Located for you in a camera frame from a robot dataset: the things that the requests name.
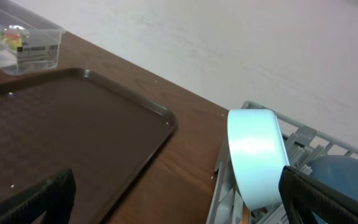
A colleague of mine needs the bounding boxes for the dark brown serving tray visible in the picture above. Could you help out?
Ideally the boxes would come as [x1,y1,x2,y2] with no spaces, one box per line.
[0,68,178,223]

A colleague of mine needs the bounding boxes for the light blue rice bowl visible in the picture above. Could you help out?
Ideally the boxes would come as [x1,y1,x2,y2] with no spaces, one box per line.
[227,109,290,210]

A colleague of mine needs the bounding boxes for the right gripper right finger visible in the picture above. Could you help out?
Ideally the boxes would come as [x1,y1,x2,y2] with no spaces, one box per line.
[279,166,358,224]

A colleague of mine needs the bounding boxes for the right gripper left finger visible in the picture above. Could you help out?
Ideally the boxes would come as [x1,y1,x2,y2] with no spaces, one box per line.
[0,169,76,224]

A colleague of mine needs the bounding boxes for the grey dishwasher rack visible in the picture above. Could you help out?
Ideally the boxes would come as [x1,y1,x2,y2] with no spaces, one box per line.
[207,101,358,223]

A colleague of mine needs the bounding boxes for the green foil snack wrapper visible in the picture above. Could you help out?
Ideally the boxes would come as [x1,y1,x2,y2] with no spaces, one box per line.
[0,25,29,52]

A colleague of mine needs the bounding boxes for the blue plate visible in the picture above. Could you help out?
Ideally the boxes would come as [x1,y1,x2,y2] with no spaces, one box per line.
[306,154,358,212]

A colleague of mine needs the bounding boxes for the clear plastic bin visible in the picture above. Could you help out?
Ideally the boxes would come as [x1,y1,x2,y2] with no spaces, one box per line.
[0,0,66,76]

